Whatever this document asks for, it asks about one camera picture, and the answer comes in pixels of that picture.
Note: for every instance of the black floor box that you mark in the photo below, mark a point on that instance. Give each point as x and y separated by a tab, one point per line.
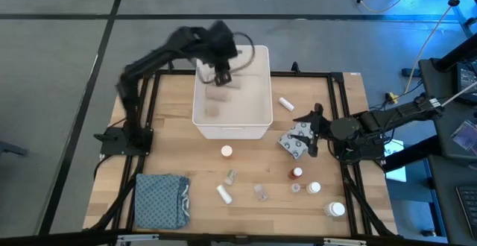
410	72

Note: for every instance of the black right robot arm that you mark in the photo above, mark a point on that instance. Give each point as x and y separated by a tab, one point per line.
391	117

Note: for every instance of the clear vial pink contents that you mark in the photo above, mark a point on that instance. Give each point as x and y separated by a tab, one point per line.
231	177

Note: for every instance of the white-capped clear bottle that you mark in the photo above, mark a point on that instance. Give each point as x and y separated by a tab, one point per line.
314	188

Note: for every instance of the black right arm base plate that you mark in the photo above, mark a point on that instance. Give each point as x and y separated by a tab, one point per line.
376	156

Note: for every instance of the grey printed medical pouch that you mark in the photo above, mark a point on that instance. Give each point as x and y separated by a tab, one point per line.
292	145

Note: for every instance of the clear vial green contents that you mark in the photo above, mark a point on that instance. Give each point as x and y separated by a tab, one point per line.
261	193

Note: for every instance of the dark grey desk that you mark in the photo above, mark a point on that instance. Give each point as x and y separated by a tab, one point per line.
436	82
447	201

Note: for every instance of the red bottle white cap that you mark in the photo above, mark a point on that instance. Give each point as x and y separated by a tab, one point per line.
296	172

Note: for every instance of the orange pill bottle white cap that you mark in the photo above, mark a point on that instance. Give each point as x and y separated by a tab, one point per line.
226	151

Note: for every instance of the medium beige bandage roll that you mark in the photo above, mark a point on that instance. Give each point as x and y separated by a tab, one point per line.
217	94

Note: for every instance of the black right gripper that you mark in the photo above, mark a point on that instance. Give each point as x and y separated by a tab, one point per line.
322	125

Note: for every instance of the white paper sheet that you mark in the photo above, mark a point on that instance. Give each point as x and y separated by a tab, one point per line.
397	173

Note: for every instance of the blue patterned cloth pouch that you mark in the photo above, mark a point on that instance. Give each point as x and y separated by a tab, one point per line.
160	201

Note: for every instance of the white perforated plastic basket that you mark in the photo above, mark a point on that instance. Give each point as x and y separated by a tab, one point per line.
246	115

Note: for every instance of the black keyboard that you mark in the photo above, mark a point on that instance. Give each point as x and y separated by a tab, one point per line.
469	208

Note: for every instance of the black rig beam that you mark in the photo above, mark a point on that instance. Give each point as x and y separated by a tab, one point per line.
410	156
458	54

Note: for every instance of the white gauze roll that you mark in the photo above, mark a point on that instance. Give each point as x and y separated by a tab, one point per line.
224	194
286	104

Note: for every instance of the black laptop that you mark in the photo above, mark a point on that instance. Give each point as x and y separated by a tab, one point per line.
467	80

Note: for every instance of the black aluminium table frame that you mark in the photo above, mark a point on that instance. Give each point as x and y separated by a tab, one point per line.
298	74

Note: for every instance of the thin white rod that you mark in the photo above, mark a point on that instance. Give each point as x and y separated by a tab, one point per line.
462	94

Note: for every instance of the small clear vial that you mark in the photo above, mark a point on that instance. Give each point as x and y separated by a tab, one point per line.
295	188

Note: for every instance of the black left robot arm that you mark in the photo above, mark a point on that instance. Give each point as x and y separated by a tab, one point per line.
128	100

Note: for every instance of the large white-capped bottle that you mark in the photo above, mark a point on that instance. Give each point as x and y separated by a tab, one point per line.
336	209

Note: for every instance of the purple plastic bag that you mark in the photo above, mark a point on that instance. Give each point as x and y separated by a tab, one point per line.
464	134

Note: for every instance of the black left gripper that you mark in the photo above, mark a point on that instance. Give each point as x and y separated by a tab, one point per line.
223	43

